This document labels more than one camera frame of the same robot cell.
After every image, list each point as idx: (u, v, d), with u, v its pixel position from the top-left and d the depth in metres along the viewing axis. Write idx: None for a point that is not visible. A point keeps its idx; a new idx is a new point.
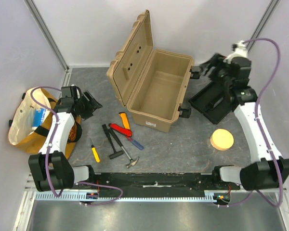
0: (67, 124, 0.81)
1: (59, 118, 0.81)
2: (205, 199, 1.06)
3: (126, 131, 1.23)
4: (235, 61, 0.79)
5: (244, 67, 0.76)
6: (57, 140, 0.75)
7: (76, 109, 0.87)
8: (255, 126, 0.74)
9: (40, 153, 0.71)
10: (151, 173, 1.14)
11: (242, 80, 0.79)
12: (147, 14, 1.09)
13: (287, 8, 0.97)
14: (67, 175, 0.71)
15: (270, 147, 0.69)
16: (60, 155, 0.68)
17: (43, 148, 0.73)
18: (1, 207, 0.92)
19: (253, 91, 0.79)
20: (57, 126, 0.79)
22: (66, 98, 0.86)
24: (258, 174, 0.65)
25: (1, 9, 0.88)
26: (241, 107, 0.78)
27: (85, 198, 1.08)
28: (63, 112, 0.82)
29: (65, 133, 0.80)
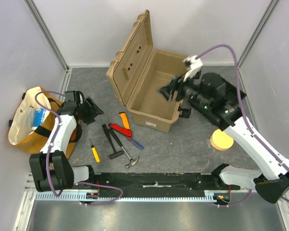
0: (69, 126, 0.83)
1: (61, 120, 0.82)
2: (205, 199, 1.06)
3: (126, 131, 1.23)
4: (206, 82, 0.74)
5: (219, 85, 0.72)
6: (58, 140, 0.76)
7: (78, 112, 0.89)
8: (256, 143, 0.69)
9: (41, 152, 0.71)
10: (151, 173, 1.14)
11: (220, 97, 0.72)
12: (147, 14, 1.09)
13: (287, 8, 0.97)
14: (67, 175, 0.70)
15: (280, 160, 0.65)
16: (61, 154, 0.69)
17: (45, 148, 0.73)
18: (1, 207, 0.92)
19: (234, 105, 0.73)
20: (59, 127, 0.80)
22: (69, 102, 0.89)
24: (282, 192, 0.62)
25: (1, 8, 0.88)
26: (232, 127, 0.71)
27: (85, 198, 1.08)
28: (66, 114, 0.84)
29: (67, 134, 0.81)
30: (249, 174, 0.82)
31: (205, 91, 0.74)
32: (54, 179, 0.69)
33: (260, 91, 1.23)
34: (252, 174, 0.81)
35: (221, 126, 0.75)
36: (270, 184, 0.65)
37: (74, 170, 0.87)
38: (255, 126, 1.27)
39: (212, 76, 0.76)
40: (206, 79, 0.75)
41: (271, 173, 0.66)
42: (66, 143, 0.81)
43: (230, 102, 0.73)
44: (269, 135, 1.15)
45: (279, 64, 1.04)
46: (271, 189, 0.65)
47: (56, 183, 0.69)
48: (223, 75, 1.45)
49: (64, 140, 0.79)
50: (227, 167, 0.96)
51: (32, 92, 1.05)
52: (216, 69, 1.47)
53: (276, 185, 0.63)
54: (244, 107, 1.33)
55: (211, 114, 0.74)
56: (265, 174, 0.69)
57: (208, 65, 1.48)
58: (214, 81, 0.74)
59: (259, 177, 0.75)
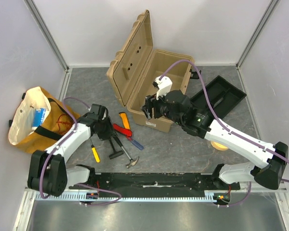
0: (82, 135, 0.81)
1: (77, 128, 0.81)
2: (205, 199, 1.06)
3: (127, 131, 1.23)
4: (171, 100, 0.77)
5: (180, 97, 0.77)
6: (65, 145, 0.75)
7: (96, 126, 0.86)
8: (237, 139, 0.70)
9: (45, 151, 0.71)
10: (151, 173, 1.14)
11: (189, 109, 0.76)
12: (147, 14, 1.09)
13: (287, 8, 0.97)
14: (59, 181, 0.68)
15: (263, 146, 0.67)
16: (60, 160, 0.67)
17: (50, 148, 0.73)
18: (1, 207, 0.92)
19: (204, 111, 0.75)
20: (71, 133, 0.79)
22: (92, 114, 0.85)
24: (277, 175, 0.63)
25: (0, 8, 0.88)
26: (209, 133, 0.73)
27: (85, 198, 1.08)
28: (84, 124, 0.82)
29: (75, 143, 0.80)
30: (244, 168, 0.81)
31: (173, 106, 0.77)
32: (45, 181, 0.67)
33: (260, 91, 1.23)
34: (247, 168, 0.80)
35: (200, 135, 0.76)
36: (265, 172, 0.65)
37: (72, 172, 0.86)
38: (255, 126, 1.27)
39: (175, 93, 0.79)
40: (170, 97, 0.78)
41: (260, 161, 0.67)
42: (72, 150, 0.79)
43: (201, 110, 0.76)
44: (269, 135, 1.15)
45: (279, 64, 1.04)
46: (267, 176, 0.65)
47: (45, 186, 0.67)
48: (223, 75, 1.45)
49: (71, 147, 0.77)
50: (222, 167, 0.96)
51: (32, 92, 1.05)
52: (216, 69, 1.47)
53: (270, 171, 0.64)
54: (244, 107, 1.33)
55: (187, 127, 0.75)
56: (257, 165, 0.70)
57: (208, 65, 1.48)
58: (176, 96, 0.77)
59: (254, 168, 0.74)
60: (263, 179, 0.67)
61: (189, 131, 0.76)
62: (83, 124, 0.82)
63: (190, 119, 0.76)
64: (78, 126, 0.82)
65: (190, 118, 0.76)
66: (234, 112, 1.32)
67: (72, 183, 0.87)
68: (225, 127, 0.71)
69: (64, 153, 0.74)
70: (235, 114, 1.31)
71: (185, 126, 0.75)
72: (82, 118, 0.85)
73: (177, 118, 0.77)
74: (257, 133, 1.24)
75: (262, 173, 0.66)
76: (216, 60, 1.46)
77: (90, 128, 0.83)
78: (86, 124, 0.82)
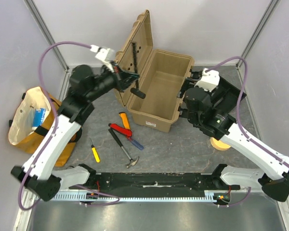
0: (66, 136, 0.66)
1: (57, 127, 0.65)
2: (205, 199, 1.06)
3: (127, 131, 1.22)
4: (190, 96, 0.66)
5: (202, 95, 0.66)
6: (43, 160, 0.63)
7: (87, 110, 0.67)
8: (255, 147, 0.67)
9: (21, 170, 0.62)
10: (151, 173, 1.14)
11: (208, 109, 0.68)
12: (147, 14, 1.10)
13: (287, 8, 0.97)
14: (45, 194, 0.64)
15: (280, 159, 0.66)
16: (38, 184, 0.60)
17: (28, 163, 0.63)
18: (1, 208, 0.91)
19: (224, 112, 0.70)
20: (50, 138, 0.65)
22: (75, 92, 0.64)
24: None
25: (0, 8, 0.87)
26: (227, 136, 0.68)
27: (85, 198, 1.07)
28: (66, 119, 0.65)
29: (60, 145, 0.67)
30: (251, 175, 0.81)
31: (190, 104, 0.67)
32: None
33: (260, 91, 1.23)
34: (255, 175, 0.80)
35: (216, 137, 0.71)
36: (277, 185, 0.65)
37: (71, 176, 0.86)
38: (255, 126, 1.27)
39: (195, 89, 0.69)
40: (190, 93, 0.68)
41: (275, 173, 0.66)
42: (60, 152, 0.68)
43: (220, 110, 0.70)
44: (269, 135, 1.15)
45: (279, 64, 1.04)
46: (277, 189, 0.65)
47: None
48: (223, 75, 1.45)
49: (54, 156, 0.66)
50: (225, 167, 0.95)
51: (32, 92, 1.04)
52: (216, 69, 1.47)
53: (283, 185, 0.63)
54: (244, 107, 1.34)
55: (204, 127, 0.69)
56: (269, 176, 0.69)
57: (208, 65, 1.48)
58: (198, 93, 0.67)
59: (262, 177, 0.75)
60: (273, 190, 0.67)
61: (204, 131, 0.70)
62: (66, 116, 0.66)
63: (207, 119, 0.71)
64: (59, 124, 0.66)
65: (207, 117, 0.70)
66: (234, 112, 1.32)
67: (69, 185, 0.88)
68: (247, 134, 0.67)
69: (46, 166, 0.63)
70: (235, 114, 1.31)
71: (202, 125, 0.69)
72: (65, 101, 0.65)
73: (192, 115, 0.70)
74: (257, 133, 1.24)
75: (275, 185, 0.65)
76: (216, 60, 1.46)
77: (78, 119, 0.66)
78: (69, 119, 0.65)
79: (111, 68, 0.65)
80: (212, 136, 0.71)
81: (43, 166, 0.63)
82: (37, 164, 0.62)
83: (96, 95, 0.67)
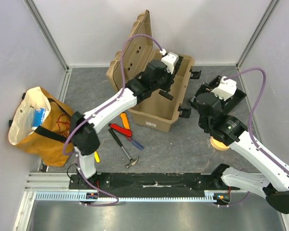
0: (125, 106, 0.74)
1: (122, 96, 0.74)
2: (205, 199, 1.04)
3: (126, 131, 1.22)
4: (201, 100, 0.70)
5: (214, 101, 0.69)
6: (102, 114, 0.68)
7: (146, 94, 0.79)
8: (263, 157, 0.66)
9: (82, 115, 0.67)
10: (151, 173, 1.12)
11: (218, 114, 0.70)
12: (147, 14, 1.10)
13: (287, 8, 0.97)
14: (88, 146, 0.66)
15: (288, 171, 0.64)
16: (92, 130, 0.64)
17: (88, 112, 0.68)
18: (2, 208, 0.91)
19: (236, 119, 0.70)
20: (114, 101, 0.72)
22: (146, 76, 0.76)
24: None
25: (0, 8, 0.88)
26: (237, 143, 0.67)
27: (85, 198, 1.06)
28: (130, 92, 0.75)
29: (116, 112, 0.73)
30: (256, 182, 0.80)
31: (202, 109, 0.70)
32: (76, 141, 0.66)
33: None
34: (259, 183, 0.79)
35: (225, 142, 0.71)
36: (282, 196, 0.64)
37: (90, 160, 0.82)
38: (255, 126, 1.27)
39: (206, 95, 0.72)
40: (201, 98, 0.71)
41: (281, 185, 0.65)
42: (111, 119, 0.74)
43: (232, 117, 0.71)
44: (269, 135, 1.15)
45: (279, 64, 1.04)
46: (282, 199, 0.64)
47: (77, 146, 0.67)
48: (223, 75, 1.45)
49: (109, 117, 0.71)
50: (228, 168, 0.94)
51: (32, 92, 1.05)
52: (216, 69, 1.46)
53: None
54: (244, 107, 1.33)
55: (214, 131, 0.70)
56: (274, 186, 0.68)
57: (209, 65, 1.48)
58: (208, 98, 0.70)
59: (268, 186, 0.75)
60: (277, 201, 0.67)
61: (215, 136, 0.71)
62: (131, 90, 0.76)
63: (217, 124, 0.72)
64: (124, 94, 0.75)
65: (218, 122, 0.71)
66: (234, 112, 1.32)
67: (82, 165, 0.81)
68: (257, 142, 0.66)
69: (102, 121, 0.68)
70: (236, 114, 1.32)
71: (212, 130, 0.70)
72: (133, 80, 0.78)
73: (202, 120, 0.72)
74: (257, 133, 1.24)
75: (279, 195, 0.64)
76: (216, 60, 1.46)
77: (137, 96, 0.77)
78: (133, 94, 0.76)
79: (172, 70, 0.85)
80: (222, 142, 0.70)
81: (101, 119, 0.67)
82: (97, 115, 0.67)
83: (157, 85, 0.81)
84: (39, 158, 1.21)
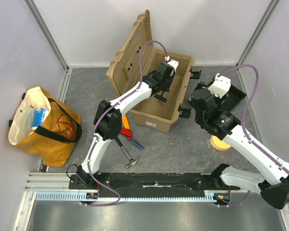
0: (141, 96, 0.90)
1: (139, 88, 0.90)
2: (205, 199, 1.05)
3: (126, 131, 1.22)
4: (195, 96, 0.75)
5: (208, 96, 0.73)
6: (125, 102, 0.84)
7: (158, 88, 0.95)
8: (255, 149, 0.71)
9: (109, 103, 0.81)
10: (151, 173, 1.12)
11: (213, 109, 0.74)
12: (147, 14, 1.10)
13: (287, 8, 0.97)
14: (113, 128, 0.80)
15: (280, 164, 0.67)
16: (119, 114, 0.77)
17: (113, 101, 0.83)
18: (1, 208, 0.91)
19: (229, 114, 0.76)
20: (133, 92, 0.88)
22: (158, 73, 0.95)
24: (285, 196, 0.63)
25: (0, 8, 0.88)
26: (229, 135, 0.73)
27: (85, 198, 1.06)
28: (147, 85, 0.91)
29: (135, 101, 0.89)
30: (252, 178, 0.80)
31: (196, 104, 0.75)
32: (104, 124, 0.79)
33: (260, 91, 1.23)
34: (256, 179, 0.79)
35: (218, 136, 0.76)
36: (274, 188, 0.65)
37: (100, 152, 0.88)
38: (255, 126, 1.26)
39: (201, 90, 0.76)
40: (196, 94, 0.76)
41: (273, 177, 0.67)
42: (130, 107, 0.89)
43: (226, 112, 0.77)
44: (269, 135, 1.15)
45: (279, 64, 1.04)
46: (275, 194, 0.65)
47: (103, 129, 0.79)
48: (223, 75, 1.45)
49: (129, 105, 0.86)
50: (228, 168, 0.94)
51: (32, 92, 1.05)
52: (216, 69, 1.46)
53: (280, 190, 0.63)
54: (244, 107, 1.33)
55: (208, 125, 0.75)
56: (268, 181, 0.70)
57: (209, 65, 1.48)
58: (202, 94, 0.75)
59: (263, 182, 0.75)
60: (270, 196, 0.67)
61: (209, 130, 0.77)
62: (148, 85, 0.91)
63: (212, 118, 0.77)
64: (141, 86, 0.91)
65: (213, 115, 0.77)
66: (234, 112, 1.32)
67: (90, 156, 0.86)
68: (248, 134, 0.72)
69: (125, 107, 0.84)
70: (236, 114, 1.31)
71: (206, 123, 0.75)
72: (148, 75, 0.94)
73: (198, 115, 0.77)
74: (257, 133, 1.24)
75: (271, 188, 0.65)
76: (216, 60, 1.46)
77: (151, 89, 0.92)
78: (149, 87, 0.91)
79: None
80: (216, 135, 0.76)
81: (124, 106, 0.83)
82: (122, 102, 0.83)
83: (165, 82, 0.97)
84: (39, 158, 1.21)
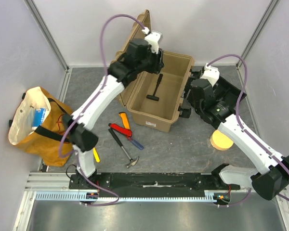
0: (111, 94, 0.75)
1: (106, 85, 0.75)
2: (205, 199, 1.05)
3: (127, 131, 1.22)
4: (195, 84, 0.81)
5: (205, 85, 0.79)
6: (90, 110, 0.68)
7: (131, 75, 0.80)
8: (246, 137, 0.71)
9: (71, 117, 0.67)
10: (151, 173, 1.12)
11: (209, 98, 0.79)
12: (147, 13, 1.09)
13: (287, 8, 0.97)
14: (86, 143, 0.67)
15: (270, 152, 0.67)
16: (85, 129, 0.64)
17: (76, 113, 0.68)
18: (1, 208, 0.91)
19: (226, 105, 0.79)
20: (99, 93, 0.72)
22: (129, 57, 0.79)
24: (274, 184, 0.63)
25: (0, 8, 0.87)
26: (223, 124, 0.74)
27: (85, 198, 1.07)
28: (113, 80, 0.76)
29: (105, 102, 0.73)
30: (246, 173, 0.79)
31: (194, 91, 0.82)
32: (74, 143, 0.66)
33: (260, 91, 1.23)
34: (249, 173, 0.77)
35: (214, 125, 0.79)
36: (263, 177, 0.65)
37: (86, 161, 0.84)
38: (255, 126, 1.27)
39: (200, 80, 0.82)
40: (196, 83, 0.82)
41: (262, 166, 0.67)
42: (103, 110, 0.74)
43: (222, 103, 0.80)
44: (269, 135, 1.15)
45: (279, 64, 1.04)
46: (264, 182, 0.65)
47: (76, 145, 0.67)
48: (223, 75, 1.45)
49: (99, 109, 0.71)
50: (225, 167, 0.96)
51: (32, 92, 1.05)
52: None
53: (268, 177, 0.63)
54: (244, 107, 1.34)
55: (204, 113, 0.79)
56: (258, 170, 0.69)
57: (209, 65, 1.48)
58: (201, 83, 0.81)
59: (256, 174, 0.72)
60: (260, 185, 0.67)
61: (205, 118, 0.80)
62: (114, 77, 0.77)
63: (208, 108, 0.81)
64: (108, 83, 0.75)
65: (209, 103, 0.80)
66: None
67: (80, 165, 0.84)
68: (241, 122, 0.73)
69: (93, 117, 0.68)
70: None
71: (203, 112, 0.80)
72: (115, 64, 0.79)
73: (197, 103, 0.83)
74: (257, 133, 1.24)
75: (261, 176, 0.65)
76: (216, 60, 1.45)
77: (123, 81, 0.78)
78: (116, 79, 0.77)
79: (157, 49, 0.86)
80: (210, 124, 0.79)
81: (90, 116, 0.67)
82: (85, 113, 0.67)
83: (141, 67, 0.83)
84: (39, 158, 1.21)
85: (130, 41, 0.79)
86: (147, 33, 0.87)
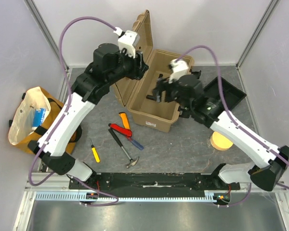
0: (79, 115, 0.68)
1: (71, 106, 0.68)
2: (205, 199, 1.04)
3: (127, 131, 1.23)
4: (183, 82, 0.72)
5: (195, 82, 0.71)
6: (55, 137, 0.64)
7: (102, 89, 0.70)
8: (240, 133, 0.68)
9: (36, 144, 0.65)
10: (151, 173, 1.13)
11: (200, 96, 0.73)
12: (147, 14, 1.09)
13: (287, 8, 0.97)
14: (58, 168, 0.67)
15: (267, 146, 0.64)
16: (52, 158, 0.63)
17: (41, 140, 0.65)
18: (1, 208, 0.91)
19: (216, 101, 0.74)
20: (63, 116, 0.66)
22: (96, 68, 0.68)
24: (275, 177, 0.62)
25: (0, 8, 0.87)
26: (216, 122, 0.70)
27: (85, 198, 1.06)
28: (78, 98, 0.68)
29: (73, 124, 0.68)
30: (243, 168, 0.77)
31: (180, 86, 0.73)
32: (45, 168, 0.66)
33: (260, 92, 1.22)
34: (246, 168, 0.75)
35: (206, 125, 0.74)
36: (263, 172, 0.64)
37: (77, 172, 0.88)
38: (255, 126, 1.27)
39: (189, 76, 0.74)
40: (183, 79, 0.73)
41: (262, 161, 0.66)
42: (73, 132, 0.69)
43: (212, 99, 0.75)
44: (269, 135, 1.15)
45: (279, 64, 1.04)
46: (264, 177, 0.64)
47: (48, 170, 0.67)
48: (223, 75, 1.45)
49: (67, 133, 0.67)
50: (223, 167, 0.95)
51: (32, 92, 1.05)
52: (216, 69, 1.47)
53: (269, 172, 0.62)
54: (244, 106, 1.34)
55: (195, 113, 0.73)
56: (256, 164, 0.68)
57: (209, 65, 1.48)
58: (189, 79, 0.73)
59: (253, 168, 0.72)
60: (260, 180, 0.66)
61: (196, 118, 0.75)
62: (80, 95, 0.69)
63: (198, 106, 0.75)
64: (73, 102, 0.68)
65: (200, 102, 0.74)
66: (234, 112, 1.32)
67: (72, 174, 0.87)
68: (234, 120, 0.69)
69: (59, 144, 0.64)
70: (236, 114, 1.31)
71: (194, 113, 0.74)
72: (80, 79, 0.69)
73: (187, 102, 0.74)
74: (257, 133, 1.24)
75: (261, 172, 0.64)
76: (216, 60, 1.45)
77: (91, 97, 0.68)
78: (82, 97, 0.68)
79: (133, 52, 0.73)
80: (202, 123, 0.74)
81: (55, 143, 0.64)
82: (49, 141, 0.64)
83: (113, 76, 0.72)
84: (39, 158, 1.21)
85: (95, 50, 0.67)
86: (120, 35, 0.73)
